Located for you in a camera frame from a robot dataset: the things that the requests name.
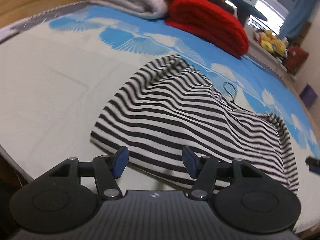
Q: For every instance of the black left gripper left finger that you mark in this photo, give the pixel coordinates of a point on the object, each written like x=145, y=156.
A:
x=106, y=170

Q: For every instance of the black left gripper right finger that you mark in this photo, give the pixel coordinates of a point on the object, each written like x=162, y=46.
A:
x=203, y=170

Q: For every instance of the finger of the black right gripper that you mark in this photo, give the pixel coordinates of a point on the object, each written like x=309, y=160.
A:
x=313, y=165

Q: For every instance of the black white striped hoodie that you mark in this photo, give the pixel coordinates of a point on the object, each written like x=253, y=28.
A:
x=168, y=105

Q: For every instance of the red bag on windowsill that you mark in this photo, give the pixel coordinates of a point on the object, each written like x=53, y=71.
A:
x=296, y=56

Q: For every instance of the blue white patterned bedspread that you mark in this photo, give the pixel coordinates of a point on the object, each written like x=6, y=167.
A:
x=62, y=67

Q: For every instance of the yellow plush toy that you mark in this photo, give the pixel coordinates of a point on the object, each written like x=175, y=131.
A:
x=271, y=43

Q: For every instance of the blue curtain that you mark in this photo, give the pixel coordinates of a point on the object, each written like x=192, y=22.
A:
x=296, y=18

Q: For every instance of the red folded blanket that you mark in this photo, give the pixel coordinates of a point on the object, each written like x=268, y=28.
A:
x=210, y=22

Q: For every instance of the teal plush shark toy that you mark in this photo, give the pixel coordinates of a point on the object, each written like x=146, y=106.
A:
x=244, y=10

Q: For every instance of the purple box by wall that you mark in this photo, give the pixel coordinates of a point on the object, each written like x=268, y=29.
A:
x=308, y=96

